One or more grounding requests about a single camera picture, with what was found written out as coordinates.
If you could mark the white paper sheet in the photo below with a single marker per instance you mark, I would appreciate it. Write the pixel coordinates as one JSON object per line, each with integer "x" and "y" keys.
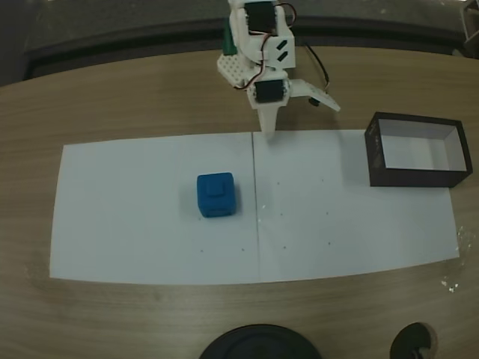
{"x": 337, "y": 232}
{"x": 131, "y": 209}

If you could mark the grey metal frame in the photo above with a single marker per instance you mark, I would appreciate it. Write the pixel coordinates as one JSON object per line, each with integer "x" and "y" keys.
{"x": 469, "y": 22}

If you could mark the blue cube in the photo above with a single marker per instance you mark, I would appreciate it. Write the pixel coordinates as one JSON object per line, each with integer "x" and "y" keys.
{"x": 216, "y": 195}

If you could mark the black round object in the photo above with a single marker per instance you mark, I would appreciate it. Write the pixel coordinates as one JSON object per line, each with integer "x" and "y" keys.
{"x": 258, "y": 344}

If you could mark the brown box white inside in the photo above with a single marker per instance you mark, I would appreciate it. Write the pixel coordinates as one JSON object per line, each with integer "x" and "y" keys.
{"x": 376, "y": 164}

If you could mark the green clamp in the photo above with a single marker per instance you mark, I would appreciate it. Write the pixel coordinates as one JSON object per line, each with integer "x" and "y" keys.
{"x": 228, "y": 43}

